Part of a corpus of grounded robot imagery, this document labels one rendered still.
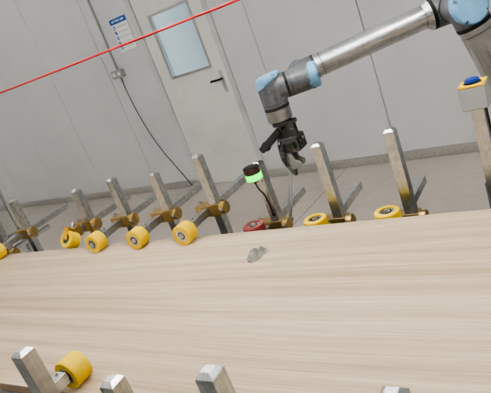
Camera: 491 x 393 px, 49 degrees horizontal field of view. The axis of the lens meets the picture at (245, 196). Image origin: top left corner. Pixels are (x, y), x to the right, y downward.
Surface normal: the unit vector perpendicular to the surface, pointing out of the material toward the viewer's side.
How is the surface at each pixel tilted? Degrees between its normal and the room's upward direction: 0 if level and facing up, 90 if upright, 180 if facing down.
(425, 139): 90
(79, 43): 90
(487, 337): 0
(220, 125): 90
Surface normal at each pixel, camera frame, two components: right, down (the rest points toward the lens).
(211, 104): -0.53, 0.45
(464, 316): -0.34, -0.89
